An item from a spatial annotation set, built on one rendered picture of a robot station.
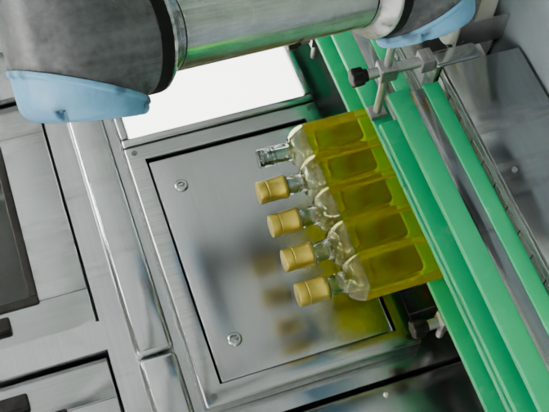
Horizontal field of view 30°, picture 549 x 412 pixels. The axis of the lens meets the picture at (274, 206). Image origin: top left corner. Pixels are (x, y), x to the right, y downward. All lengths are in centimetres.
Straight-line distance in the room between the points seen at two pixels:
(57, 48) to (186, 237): 79
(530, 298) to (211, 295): 50
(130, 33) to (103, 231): 78
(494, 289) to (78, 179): 73
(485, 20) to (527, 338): 48
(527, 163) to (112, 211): 66
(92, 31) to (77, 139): 86
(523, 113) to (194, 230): 54
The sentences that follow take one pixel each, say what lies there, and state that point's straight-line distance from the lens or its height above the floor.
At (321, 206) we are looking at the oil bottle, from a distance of 149.
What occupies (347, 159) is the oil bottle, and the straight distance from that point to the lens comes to 153.
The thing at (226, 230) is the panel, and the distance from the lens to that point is 163.
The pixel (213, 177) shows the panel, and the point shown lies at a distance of 168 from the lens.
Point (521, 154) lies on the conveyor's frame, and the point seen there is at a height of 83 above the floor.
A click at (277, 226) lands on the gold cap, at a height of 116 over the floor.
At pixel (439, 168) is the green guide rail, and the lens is 141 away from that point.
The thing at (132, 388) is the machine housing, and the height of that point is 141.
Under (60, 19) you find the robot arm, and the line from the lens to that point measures 88.
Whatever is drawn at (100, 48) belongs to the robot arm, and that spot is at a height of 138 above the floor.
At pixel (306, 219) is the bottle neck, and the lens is 149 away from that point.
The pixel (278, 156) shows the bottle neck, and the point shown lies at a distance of 154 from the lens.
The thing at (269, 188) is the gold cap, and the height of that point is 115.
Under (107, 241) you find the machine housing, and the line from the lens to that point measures 163.
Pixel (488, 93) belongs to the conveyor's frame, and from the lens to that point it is 148.
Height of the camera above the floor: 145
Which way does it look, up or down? 12 degrees down
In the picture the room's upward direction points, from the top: 105 degrees counter-clockwise
